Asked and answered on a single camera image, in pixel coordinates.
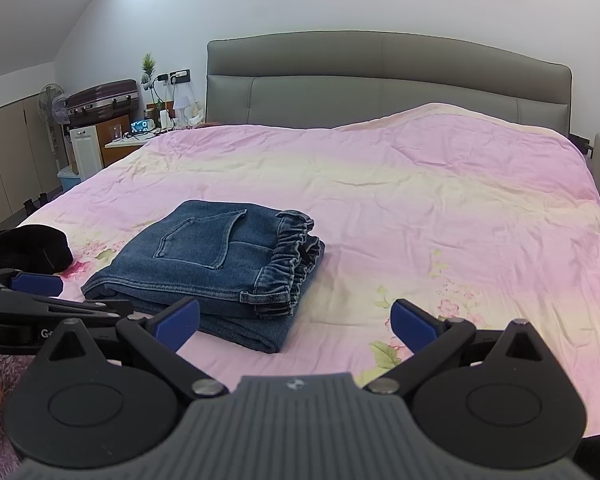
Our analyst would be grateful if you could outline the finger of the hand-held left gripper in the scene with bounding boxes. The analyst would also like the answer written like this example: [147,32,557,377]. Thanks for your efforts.
[0,260,65,299]
[0,289,136,319]

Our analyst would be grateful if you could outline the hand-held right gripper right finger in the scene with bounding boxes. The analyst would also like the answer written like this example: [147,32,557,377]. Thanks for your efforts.
[364,298,563,396]

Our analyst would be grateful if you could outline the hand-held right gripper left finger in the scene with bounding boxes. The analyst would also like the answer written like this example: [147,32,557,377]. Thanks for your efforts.
[32,297,229,401]

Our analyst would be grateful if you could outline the blue denim pants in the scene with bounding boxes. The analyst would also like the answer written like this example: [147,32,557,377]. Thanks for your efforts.
[81,200,327,355]

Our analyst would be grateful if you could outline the dark cloth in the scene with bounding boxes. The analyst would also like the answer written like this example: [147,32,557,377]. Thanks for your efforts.
[0,225,75,276]

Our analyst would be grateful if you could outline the blue plastic storage bin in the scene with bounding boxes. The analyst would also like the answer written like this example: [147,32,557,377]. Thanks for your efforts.
[57,165,83,194]

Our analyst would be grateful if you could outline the beige built-in cabinets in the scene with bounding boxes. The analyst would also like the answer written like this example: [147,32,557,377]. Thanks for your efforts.
[0,92,63,236]

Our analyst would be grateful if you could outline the person's purple fuzzy clothing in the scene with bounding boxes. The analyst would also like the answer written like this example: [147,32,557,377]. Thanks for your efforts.
[0,355,37,480]

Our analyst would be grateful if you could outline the pink floral blanket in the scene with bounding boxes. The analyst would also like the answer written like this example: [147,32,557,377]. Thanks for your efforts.
[0,102,600,441]

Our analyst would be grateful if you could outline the white standing fan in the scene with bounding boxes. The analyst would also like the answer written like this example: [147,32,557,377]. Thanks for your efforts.
[37,82,72,171]

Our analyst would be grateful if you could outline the dark purple suitcase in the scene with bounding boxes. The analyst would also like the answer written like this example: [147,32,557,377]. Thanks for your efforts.
[65,79,140,129]

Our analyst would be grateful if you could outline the small green plant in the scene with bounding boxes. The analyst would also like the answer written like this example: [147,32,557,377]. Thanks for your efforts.
[140,52,159,86]

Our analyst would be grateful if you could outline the grey padded bed headboard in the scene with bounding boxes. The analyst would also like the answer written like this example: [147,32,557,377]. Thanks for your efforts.
[206,30,573,137]

